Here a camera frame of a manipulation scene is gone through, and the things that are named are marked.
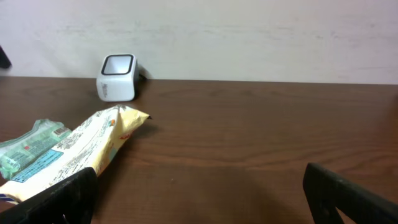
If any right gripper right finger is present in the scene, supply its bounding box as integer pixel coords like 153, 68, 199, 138
303, 162, 397, 224

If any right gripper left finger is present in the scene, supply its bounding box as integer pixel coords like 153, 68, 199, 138
1, 167, 98, 224

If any cream snack bag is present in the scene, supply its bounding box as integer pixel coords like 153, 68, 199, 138
1, 105, 150, 204

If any green snack packet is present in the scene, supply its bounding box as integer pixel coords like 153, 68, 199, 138
1, 119, 72, 180

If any white barcode scanner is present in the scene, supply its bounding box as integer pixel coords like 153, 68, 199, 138
96, 54, 139, 102

